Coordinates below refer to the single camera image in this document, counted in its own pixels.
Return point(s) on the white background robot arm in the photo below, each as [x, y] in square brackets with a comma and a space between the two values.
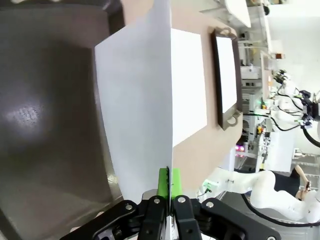
[287, 110]

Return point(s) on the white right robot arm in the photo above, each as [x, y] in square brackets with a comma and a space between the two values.
[262, 192]

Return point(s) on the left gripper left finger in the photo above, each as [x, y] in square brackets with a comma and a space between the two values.
[163, 182]

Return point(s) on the person in black top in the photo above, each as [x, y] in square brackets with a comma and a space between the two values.
[287, 182]

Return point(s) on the white A4 paper sheet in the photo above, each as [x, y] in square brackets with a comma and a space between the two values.
[135, 100]
[226, 75]

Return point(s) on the brown plastic serving tray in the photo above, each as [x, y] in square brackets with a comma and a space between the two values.
[215, 80]
[50, 100]

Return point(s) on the white rounded table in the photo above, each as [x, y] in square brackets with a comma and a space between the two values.
[237, 11]

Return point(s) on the white A4 paper stack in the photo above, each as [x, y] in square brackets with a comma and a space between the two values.
[187, 87]

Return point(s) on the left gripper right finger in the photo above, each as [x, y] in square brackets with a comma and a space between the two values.
[176, 182]

